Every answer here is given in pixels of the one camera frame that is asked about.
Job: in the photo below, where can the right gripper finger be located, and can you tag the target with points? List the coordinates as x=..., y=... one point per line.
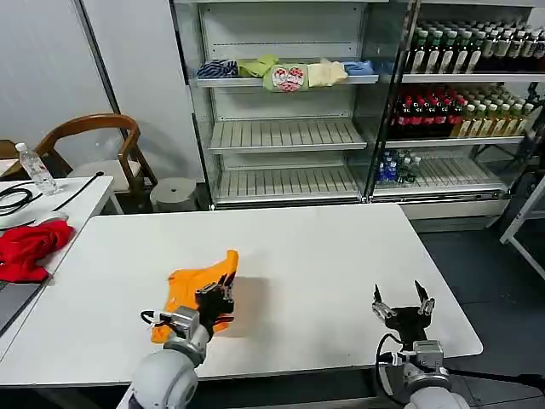
x=426, y=304
x=381, y=309

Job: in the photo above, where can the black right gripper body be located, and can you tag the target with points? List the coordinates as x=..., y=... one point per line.
x=409, y=321

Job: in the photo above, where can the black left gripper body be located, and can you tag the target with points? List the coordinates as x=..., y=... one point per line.
x=213, y=307

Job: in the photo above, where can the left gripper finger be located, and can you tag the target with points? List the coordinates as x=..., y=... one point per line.
x=208, y=288
x=229, y=292

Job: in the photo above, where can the orange shirt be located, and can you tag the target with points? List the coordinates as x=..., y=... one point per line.
x=187, y=281

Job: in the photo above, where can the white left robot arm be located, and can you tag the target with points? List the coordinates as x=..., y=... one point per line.
x=166, y=375

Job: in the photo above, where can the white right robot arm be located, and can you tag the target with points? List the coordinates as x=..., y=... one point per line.
x=430, y=383

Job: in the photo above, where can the grey round stool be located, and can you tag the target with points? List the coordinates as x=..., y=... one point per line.
x=174, y=191

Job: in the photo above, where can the steel shelf unit with cloths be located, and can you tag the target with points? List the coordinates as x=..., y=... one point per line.
x=289, y=136

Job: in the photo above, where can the red cloth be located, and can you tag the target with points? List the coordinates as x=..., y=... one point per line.
x=25, y=251

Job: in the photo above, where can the steel shelf unit with bottles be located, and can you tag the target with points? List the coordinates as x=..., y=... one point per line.
x=447, y=106

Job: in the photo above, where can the clear plastic water bottle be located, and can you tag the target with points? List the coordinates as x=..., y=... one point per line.
x=38, y=170

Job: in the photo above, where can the brown wooden chair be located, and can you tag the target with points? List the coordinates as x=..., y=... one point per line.
x=85, y=121

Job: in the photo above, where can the white metal table frame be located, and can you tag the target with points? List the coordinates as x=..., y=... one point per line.
x=523, y=209

